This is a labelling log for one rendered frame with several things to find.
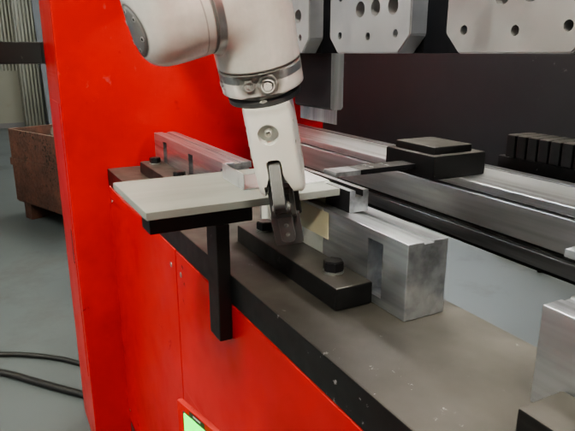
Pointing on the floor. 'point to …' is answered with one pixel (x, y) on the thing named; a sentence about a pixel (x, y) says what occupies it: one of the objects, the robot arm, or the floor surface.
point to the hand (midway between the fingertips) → (287, 215)
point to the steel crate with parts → (36, 169)
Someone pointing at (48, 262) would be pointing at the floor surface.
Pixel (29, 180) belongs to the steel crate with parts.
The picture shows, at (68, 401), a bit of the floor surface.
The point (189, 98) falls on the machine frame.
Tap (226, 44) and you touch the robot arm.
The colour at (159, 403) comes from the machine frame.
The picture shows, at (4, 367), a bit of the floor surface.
